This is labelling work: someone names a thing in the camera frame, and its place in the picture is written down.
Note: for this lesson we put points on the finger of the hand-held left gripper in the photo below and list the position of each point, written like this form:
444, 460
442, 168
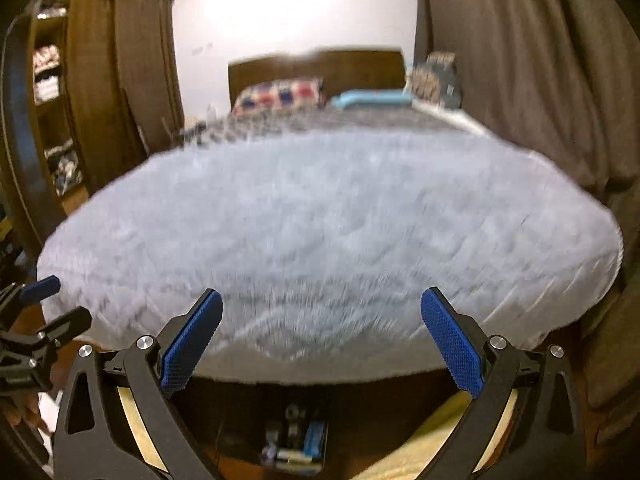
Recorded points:
67, 322
42, 288

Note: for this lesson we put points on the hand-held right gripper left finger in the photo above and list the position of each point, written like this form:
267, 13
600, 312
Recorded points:
192, 345

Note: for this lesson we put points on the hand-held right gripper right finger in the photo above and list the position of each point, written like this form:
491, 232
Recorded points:
452, 342

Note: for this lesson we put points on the dark bin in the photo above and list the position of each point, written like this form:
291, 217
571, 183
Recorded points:
295, 440

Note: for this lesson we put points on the person's left hand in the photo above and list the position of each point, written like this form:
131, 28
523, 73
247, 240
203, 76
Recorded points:
25, 415

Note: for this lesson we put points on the yellow fleece towel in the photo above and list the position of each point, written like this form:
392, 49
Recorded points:
425, 452

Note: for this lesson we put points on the grey fluffy blanket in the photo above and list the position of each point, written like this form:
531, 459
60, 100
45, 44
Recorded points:
325, 240

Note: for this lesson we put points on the open wooden shelf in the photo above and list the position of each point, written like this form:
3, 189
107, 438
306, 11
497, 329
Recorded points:
52, 105

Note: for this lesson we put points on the brown wooden wardrobe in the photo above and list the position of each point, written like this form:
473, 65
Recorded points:
125, 85

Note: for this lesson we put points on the dark patterned bed sheet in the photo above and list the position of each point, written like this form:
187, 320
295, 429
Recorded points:
350, 120

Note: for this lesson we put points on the light blue pillow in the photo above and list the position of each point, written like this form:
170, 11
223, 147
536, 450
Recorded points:
372, 98

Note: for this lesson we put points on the dark patterned pillow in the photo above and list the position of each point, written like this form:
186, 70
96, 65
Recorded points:
437, 80

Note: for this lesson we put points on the checked pillow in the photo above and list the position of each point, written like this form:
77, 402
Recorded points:
280, 95

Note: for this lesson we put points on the brown curtain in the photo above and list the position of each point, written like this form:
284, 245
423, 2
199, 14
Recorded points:
525, 60

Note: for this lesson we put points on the brown wooden headboard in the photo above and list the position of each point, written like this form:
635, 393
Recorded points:
320, 65

